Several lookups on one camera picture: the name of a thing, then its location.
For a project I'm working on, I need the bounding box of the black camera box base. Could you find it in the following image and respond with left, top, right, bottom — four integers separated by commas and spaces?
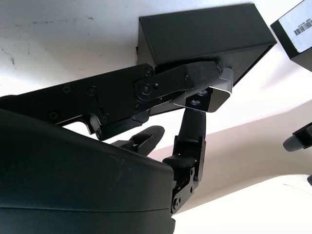
136, 2, 278, 117

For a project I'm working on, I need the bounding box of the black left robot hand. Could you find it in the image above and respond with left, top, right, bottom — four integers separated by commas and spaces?
282, 123, 312, 153

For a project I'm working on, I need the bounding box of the small silver depth camera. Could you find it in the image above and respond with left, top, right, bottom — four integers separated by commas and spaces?
172, 67, 232, 114

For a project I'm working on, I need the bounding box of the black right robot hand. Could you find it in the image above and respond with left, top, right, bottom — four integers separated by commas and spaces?
0, 60, 226, 234

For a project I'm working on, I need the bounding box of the black RealSense box lid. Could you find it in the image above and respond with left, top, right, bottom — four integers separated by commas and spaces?
270, 0, 312, 73

